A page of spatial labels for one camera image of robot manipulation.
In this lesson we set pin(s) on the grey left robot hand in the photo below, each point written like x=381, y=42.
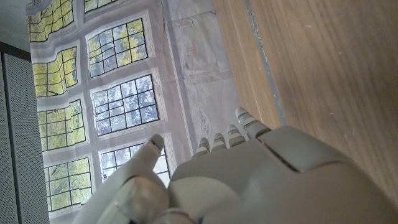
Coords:
x=264, y=186

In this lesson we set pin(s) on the printed window backdrop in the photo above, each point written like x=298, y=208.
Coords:
x=124, y=93

